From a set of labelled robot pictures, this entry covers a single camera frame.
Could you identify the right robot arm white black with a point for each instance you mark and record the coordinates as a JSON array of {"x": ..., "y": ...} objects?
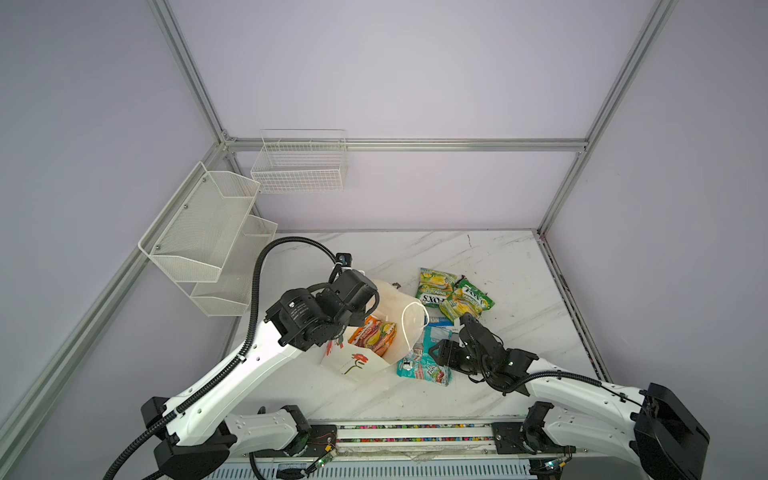
[{"x": 649, "y": 427}]

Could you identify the green snack packet right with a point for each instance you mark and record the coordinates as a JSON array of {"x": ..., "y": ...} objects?
[{"x": 466, "y": 298}]

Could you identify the blue snack packet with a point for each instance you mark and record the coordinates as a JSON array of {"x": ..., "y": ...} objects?
[{"x": 441, "y": 322}]

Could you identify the white mesh shelf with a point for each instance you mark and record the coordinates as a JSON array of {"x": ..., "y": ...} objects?
[
  {"x": 193, "y": 236},
  {"x": 230, "y": 295}
]

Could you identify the white wire basket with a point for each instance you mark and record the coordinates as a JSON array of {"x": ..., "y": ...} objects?
[{"x": 293, "y": 161}]

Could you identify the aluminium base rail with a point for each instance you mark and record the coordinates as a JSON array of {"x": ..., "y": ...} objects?
[{"x": 414, "y": 441}]

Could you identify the white floral paper bag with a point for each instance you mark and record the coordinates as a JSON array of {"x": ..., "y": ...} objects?
[{"x": 356, "y": 364}]

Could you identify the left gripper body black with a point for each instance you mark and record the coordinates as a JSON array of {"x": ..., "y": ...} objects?
[{"x": 357, "y": 320}]

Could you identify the orange snack packet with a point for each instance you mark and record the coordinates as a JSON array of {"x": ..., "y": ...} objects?
[{"x": 375, "y": 335}]

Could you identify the teal snack packet top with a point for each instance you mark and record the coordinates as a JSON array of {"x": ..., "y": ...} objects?
[{"x": 419, "y": 365}]

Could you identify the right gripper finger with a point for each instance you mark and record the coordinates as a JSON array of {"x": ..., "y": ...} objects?
[
  {"x": 472, "y": 331},
  {"x": 446, "y": 353}
]

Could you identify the lower white mesh shelf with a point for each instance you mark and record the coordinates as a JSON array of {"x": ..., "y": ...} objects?
[{"x": 230, "y": 295}]

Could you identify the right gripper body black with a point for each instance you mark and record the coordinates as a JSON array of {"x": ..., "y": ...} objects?
[{"x": 477, "y": 365}]

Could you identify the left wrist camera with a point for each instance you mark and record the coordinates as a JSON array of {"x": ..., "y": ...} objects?
[{"x": 343, "y": 259}]

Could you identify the yellow-green snack packet back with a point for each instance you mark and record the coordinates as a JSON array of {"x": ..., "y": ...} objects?
[{"x": 435, "y": 286}]

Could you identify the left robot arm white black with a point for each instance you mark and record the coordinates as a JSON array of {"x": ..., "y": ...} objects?
[{"x": 198, "y": 430}]

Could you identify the upper white mesh shelf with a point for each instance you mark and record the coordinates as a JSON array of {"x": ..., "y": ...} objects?
[{"x": 193, "y": 236}]

